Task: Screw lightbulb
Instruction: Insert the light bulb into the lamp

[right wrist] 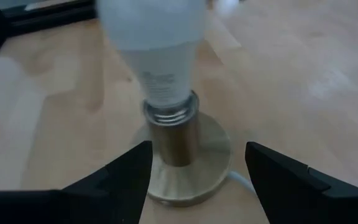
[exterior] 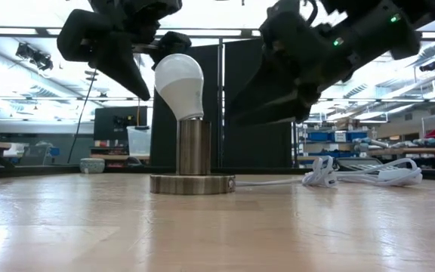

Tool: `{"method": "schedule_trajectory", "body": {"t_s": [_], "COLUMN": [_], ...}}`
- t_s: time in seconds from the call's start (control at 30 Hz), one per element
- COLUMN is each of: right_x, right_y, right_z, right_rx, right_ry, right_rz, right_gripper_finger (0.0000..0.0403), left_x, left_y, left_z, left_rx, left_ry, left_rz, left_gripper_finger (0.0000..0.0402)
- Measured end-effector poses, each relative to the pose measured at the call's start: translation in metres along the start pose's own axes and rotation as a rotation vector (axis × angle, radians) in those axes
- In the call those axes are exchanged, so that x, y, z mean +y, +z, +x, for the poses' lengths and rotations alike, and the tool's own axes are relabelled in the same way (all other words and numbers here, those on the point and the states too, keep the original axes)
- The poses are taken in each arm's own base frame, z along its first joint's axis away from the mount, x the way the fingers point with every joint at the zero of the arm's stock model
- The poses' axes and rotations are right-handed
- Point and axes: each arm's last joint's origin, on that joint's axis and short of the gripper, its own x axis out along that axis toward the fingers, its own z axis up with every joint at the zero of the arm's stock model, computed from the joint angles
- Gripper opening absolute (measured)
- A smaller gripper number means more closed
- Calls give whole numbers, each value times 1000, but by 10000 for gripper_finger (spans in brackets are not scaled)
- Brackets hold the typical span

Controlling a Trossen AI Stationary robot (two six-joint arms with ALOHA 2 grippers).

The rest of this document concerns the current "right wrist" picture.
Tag black aluminium frame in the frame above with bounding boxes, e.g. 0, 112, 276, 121
0, 0, 98, 78

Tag brass lamp base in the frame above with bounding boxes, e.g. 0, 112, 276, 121
131, 90, 232, 208

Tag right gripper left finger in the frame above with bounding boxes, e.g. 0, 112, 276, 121
61, 140, 154, 224

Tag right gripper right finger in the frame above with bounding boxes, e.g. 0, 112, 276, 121
244, 141, 358, 224

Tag white lamp power cord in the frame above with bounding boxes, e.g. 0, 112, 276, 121
227, 170, 257, 194

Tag white lightbulb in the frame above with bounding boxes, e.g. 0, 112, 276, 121
94, 0, 208, 110

